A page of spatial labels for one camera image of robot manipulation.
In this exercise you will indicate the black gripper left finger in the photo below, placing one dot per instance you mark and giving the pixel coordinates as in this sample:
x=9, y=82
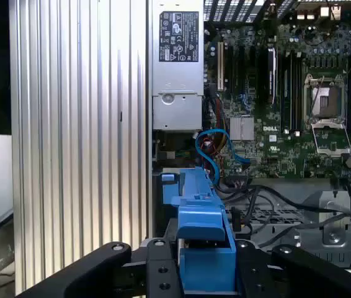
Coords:
x=107, y=273

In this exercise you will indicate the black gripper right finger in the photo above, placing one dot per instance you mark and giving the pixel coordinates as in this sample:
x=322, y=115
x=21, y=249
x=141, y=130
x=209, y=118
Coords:
x=302, y=273

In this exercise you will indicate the hard disk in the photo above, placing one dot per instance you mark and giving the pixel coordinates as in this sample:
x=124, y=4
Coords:
x=205, y=217

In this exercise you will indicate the grey metal disk bay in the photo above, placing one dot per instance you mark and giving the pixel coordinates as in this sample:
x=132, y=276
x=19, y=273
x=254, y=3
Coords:
x=336, y=231

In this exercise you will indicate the black RAM slot bank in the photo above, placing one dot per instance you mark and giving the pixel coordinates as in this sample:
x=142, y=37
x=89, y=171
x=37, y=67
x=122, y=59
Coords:
x=291, y=93

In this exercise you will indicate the white expansion slot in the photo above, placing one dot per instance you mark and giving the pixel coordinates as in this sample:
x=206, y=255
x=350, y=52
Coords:
x=220, y=66

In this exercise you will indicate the green motherboard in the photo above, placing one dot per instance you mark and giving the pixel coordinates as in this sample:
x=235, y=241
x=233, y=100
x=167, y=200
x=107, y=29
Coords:
x=274, y=152

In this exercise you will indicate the metal socket cover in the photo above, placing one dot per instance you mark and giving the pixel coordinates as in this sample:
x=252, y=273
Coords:
x=330, y=124

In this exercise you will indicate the silver chipset heatsink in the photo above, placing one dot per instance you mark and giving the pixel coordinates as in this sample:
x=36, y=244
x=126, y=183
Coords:
x=242, y=128

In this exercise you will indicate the CPU socket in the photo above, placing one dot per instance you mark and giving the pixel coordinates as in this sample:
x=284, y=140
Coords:
x=327, y=99

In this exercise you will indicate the thin metal locking lever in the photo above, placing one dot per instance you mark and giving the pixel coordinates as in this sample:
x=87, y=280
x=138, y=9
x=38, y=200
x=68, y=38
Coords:
x=315, y=96

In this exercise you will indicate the silver power supply unit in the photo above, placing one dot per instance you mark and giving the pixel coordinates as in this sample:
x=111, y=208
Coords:
x=177, y=102

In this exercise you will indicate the black open PC case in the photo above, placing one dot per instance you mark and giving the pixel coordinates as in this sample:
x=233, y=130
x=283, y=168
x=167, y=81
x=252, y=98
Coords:
x=240, y=12

